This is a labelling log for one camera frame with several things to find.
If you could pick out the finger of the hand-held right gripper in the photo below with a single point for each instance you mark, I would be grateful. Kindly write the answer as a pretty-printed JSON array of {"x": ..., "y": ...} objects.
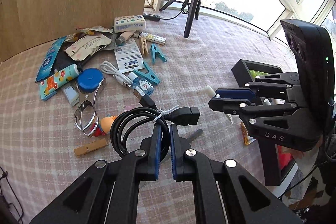
[
  {"x": 236, "y": 94},
  {"x": 231, "y": 106}
]

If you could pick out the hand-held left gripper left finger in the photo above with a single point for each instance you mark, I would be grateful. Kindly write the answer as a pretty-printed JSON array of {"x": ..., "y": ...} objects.
[{"x": 157, "y": 153}]

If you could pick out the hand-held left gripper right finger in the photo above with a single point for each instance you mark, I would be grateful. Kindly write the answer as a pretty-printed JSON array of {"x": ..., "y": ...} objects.
[{"x": 173, "y": 153}]

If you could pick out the black tray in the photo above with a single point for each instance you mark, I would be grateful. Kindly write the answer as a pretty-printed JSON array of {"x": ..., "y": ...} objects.
[{"x": 240, "y": 69}]

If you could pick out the small white tube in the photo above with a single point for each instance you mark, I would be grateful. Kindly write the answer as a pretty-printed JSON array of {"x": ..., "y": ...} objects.
[{"x": 210, "y": 90}]

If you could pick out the yellow-green cleaning cloth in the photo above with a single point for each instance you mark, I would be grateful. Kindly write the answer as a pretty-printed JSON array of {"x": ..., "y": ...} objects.
[{"x": 258, "y": 73}]

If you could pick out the red cloth pouch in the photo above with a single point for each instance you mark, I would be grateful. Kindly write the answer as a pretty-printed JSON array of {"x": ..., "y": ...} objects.
[{"x": 284, "y": 159}]

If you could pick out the person's right forearm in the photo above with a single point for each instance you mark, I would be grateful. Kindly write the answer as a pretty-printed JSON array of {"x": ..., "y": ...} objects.
[{"x": 319, "y": 184}]

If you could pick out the coffee creamer sachet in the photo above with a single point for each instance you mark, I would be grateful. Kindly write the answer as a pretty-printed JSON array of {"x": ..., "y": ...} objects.
[{"x": 246, "y": 136}]

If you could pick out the orange toy figure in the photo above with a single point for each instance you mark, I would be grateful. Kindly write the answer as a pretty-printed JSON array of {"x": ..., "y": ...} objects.
[{"x": 106, "y": 124}]

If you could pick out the wooden clothespin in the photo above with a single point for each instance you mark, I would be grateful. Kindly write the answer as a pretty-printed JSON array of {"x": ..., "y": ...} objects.
[
  {"x": 143, "y": 47},
  {"x": 90, "y": 148}
]

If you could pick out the small blue sanitizer bottle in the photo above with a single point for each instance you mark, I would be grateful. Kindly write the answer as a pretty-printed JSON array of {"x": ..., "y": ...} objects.
[{"x": 143, "y": 86}]

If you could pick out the teal plastic clothespin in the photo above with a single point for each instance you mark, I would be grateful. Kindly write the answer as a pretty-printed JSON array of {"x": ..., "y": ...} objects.
[
  {"x": 157, "y": 52},
  {"x": 149, "y": 74}
]

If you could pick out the large chrome clamp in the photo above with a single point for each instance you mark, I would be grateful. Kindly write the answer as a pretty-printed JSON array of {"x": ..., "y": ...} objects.
[{"x": 85, "y": 106}]

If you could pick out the blue round tape measure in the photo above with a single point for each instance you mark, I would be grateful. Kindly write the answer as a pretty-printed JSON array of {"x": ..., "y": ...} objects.
[{"x": 89, "y": 79}]

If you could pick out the white polka-dot tube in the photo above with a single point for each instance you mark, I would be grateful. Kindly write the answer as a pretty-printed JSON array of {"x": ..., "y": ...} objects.
[{"x": 153, "y": 37}]

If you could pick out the white blue printed card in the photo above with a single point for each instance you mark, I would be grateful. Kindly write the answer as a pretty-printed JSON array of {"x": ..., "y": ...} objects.
[{"x": 128, "y": 56}]

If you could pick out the small grey box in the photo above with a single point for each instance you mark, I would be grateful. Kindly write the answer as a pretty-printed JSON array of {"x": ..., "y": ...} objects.
[{"x": 71, "y": 94}]

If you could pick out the small pink tube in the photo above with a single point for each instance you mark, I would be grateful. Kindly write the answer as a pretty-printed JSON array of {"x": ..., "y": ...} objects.
[{"x": 126, "y": 35}]

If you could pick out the grapefruit print tube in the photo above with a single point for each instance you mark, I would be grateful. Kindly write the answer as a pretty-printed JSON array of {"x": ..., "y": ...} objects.
[{"x": 61, "y": 77}]

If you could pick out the teal printed box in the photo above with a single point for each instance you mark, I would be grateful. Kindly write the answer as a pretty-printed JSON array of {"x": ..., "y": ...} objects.
[{"x": 46, "y": 92}]

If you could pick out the white dotted tissue pack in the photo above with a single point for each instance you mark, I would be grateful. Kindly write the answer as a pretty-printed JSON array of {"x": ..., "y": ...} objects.
[{"x": 130, "y": 22}]

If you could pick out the torn white wrapper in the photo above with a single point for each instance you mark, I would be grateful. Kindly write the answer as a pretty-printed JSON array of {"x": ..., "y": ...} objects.
[{"x": 86, "y": 45}]

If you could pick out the black flat pouch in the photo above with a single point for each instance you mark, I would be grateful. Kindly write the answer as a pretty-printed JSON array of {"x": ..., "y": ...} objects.
[{"x": 65, "y": 60}]

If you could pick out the blue wet wipes packet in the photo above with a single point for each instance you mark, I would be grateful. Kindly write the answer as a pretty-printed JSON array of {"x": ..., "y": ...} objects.
[{"x": 48, "y": 61}]

